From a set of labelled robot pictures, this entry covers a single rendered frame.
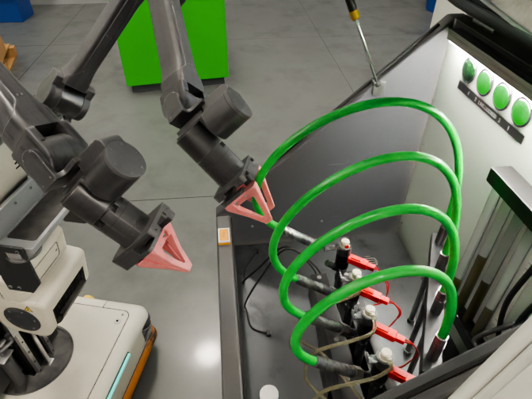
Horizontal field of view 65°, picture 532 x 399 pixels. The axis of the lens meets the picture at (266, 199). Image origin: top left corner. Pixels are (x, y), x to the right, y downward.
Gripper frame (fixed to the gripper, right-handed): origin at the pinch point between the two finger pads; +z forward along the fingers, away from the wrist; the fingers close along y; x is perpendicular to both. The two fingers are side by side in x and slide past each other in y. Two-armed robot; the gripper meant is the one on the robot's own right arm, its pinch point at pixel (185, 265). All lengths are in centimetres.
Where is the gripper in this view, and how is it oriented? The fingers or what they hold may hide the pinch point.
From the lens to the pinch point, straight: 66.4
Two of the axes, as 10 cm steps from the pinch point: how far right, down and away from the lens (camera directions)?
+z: 7.1, 6.0, 3.6
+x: 1.3, -6.2, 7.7
